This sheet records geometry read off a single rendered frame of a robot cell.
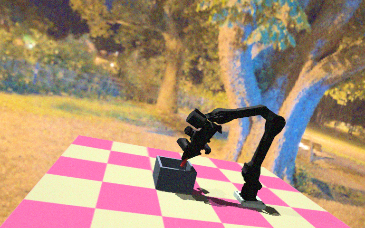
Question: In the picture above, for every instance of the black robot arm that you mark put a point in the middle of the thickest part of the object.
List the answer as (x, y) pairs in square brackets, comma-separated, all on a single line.
[(274, 124)]

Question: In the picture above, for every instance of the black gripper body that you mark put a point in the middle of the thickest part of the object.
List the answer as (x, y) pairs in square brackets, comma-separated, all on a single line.
[(198, 143)]

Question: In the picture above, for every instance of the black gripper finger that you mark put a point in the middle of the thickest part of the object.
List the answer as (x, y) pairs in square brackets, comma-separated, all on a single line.
[(186, 155), (195, 154)]

